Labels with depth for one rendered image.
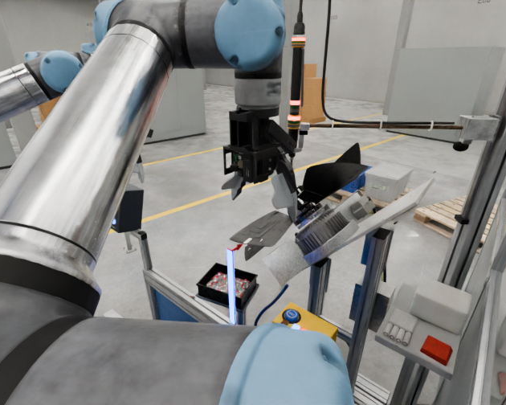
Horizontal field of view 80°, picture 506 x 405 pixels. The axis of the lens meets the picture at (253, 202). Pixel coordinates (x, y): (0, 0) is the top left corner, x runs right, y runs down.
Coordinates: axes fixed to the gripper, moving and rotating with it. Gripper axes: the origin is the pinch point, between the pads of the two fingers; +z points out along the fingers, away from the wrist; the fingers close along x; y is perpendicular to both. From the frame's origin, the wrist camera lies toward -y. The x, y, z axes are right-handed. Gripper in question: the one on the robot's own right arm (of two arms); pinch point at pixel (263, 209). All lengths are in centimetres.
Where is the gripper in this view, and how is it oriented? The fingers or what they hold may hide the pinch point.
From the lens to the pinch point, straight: 59.6
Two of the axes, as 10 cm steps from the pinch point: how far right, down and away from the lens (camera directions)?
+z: 0.0, 9.0, 4.4
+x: 7.8, 2.8, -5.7
